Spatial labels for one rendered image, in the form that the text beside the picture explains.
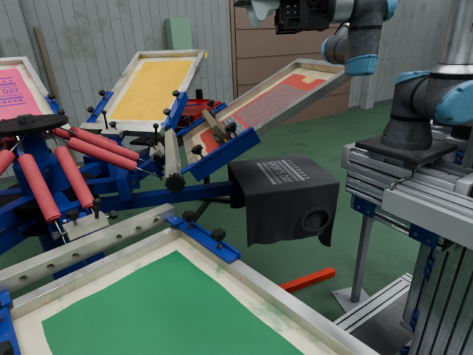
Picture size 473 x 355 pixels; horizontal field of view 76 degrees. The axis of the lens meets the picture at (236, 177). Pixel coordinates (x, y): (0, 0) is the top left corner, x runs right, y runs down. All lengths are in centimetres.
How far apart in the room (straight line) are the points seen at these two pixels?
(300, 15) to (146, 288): 81
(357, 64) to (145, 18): 438
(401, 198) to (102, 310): 88
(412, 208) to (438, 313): 65
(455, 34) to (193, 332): 96
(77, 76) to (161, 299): 416
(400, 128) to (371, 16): 40
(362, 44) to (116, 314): 90
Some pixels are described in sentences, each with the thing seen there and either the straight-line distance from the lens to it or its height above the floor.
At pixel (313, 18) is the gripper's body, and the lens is 78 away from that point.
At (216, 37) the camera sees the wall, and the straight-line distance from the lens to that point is 544.
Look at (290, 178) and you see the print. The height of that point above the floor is 95.
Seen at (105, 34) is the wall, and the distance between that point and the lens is 487.
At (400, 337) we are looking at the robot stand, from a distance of 190.
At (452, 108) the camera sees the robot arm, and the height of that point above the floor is 141.
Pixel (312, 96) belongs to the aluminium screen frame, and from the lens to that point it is 126.
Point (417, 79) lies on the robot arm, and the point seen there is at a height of 147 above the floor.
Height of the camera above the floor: 159
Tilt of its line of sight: 24 degrees down
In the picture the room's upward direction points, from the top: 3 degrees counter-clockwise
